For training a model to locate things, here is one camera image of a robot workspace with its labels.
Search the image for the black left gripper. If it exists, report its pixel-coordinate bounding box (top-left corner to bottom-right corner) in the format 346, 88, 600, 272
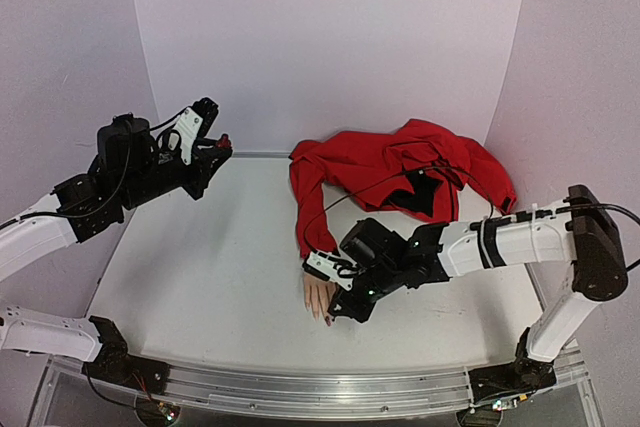
121, 133, 233, 211

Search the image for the red nail polish bottle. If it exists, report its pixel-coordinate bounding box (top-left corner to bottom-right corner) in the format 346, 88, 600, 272
216, 134, 232, 150

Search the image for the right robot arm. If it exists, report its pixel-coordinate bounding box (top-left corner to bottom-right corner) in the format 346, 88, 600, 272
329, 185, 629, 363

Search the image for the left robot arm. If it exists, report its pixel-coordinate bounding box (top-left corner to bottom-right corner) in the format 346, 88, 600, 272
1, 109, 233, 384

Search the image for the mannequin hand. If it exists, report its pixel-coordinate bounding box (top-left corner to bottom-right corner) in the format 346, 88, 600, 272
303, 273, 339, 327

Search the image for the red jacket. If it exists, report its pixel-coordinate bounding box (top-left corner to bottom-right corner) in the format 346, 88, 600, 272
289, 119, 517, 258

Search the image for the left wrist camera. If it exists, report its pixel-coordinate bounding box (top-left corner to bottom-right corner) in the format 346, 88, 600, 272
169, 97, 219, 166

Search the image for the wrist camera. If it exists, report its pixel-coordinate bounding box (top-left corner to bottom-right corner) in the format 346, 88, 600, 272
302, 251, 359, 291
169, 97, 219, 166

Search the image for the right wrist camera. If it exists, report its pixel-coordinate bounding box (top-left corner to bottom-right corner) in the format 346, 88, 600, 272
302, 251, 359, 291

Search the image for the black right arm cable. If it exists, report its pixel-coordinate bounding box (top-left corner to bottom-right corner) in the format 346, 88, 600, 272
302, 162, 640, 271

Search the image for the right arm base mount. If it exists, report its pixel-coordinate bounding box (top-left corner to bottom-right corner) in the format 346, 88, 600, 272
469, 336, 556, 405

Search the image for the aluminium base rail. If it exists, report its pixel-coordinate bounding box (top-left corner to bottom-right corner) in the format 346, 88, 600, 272
47, 331, 589, 421

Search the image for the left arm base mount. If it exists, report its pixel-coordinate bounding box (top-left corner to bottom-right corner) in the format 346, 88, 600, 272
82, 316, 170, 395

